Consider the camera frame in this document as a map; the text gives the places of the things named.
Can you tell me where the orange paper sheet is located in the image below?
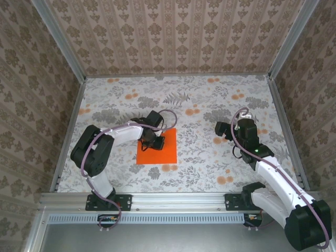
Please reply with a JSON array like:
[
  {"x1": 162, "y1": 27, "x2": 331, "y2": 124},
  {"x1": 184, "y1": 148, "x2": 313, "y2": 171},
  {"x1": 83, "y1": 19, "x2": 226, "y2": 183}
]
[{"x1": 135, "y1": 128, "x2": 178, "y2": 165}]

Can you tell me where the grey metal panel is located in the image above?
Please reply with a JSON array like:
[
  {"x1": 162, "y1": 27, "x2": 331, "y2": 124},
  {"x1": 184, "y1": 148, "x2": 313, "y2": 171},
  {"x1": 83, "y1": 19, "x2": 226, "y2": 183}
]
[{"x1": 39, "y1": 223, "x2": 289, "y2": 252}]

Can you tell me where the thin black left wrist cable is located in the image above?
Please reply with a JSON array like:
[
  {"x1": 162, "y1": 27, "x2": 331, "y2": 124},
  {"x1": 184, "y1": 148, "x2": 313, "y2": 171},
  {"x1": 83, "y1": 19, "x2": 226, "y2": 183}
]
[{"x1": 140, "y1": 115, "x2": 169, "y2": 153}]

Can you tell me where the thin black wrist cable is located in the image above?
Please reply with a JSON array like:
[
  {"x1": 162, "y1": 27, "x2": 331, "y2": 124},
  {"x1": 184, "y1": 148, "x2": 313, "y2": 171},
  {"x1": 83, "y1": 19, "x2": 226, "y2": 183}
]
[
  {"x1": 140, "y1": 115, "x2": 169, "y2": 153},
  {"x1": 232, "y1": 145, "x2": 245, "y2": 160}
]

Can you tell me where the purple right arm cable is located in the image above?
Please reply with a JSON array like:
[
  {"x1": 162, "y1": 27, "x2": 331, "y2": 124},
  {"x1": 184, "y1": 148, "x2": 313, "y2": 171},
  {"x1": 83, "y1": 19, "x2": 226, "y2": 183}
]
[{"x1": 230, "y1": 107, "x2": 331, "y2": 249}]

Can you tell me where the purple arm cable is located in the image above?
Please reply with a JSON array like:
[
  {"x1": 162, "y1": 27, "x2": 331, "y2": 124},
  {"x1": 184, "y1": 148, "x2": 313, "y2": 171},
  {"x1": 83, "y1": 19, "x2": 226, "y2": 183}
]
[
  {"x1": 80, "y1": 109, "x2": 179, "y2": 233},
  {"x1": 230, "y1": 107, "x2": 331, "y2": 249}
]

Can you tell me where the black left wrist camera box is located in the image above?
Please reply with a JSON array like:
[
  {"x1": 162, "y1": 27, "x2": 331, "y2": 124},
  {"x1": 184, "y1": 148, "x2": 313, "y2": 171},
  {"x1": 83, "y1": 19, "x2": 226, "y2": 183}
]
[{"x1": 146, "y1": 110, "x2": 164, "y2": 126}]

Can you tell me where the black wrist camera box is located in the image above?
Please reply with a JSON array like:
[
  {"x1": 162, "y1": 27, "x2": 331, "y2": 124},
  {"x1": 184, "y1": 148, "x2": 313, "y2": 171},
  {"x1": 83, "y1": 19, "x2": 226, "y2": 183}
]
[
  {"x1": 214, "y1": 121, "x2": 232, "y2": 138},
  {"x1": 146, "y1": 110, "x2": 164, "y2": 126}
]

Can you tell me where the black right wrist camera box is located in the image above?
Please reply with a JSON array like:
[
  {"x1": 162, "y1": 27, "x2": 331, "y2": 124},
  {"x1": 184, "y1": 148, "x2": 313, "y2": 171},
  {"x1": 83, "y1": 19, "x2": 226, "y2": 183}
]
[{"x1": 214, "y1": 121, "x2": 232, "y2": 138}]

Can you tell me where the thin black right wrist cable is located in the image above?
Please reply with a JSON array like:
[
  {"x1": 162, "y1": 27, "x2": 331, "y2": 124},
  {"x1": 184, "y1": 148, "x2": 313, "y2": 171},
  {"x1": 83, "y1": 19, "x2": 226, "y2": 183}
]
[{"x1": 232, "y1": 145, "x2": 245, "y2": 160}]

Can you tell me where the aluminium side rail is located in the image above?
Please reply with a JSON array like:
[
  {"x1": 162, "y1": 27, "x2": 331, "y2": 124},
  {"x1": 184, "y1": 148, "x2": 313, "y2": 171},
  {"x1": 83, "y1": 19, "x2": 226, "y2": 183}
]
[
  {"x1": 49, "y1": 78, "x2": 87, "y2": 193},
  {"x1": 266, "y1": 75, "x2": 311, "y2": 192}
]

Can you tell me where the thin aluminium rear rail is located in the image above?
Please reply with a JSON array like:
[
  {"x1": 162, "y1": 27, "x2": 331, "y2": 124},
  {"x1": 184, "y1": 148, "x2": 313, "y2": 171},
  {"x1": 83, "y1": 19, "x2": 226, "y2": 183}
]
[{"x1": 85, "y1": 73, "x2": 270, "y2": 79}]

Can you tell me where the long aluminium base rail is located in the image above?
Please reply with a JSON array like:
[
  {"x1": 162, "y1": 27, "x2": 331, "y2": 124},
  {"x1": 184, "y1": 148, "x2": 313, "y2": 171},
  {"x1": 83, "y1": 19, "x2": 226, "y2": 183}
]
[{"x1": 39, "y1": 191, "x2": 322, "y2": 211}]

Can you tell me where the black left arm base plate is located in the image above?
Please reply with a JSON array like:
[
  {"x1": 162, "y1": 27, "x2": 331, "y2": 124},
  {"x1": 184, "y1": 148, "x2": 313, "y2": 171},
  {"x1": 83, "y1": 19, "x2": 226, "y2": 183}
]
[{"x1": 85, "y1": 193, "x2": 132, "y2": 212}]

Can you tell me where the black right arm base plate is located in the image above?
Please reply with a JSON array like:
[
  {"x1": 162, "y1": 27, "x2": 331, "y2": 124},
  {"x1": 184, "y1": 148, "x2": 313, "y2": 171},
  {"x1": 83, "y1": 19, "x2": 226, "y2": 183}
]
[{"x1": 225, "y1": 193, "x2": 255, "y2": 212}]

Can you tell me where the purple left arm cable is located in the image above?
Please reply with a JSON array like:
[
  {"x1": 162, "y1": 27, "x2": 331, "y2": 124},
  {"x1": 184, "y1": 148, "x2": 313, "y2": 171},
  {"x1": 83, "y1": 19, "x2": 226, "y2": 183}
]
[{"x1": 80, "y1": 109, "x2": 179, "y2": 233}]

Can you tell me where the white slotted cable duct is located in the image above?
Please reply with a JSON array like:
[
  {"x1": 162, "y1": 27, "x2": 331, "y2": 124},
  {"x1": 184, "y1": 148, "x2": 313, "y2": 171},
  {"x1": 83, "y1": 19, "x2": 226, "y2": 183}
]
[{"x1": 48, "y1": 213, "x2": 245, "y2": 225}]

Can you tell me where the aluminium frame post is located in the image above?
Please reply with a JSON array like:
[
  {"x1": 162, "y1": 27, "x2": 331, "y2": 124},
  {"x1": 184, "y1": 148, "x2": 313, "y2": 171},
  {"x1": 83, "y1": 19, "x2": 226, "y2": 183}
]
[
  {"x1": 30, "y1": 0, "x2": 87, "y2": 82},
  {"x1": 268, "y1": 0, "x2": 322, "y2": 80}
]

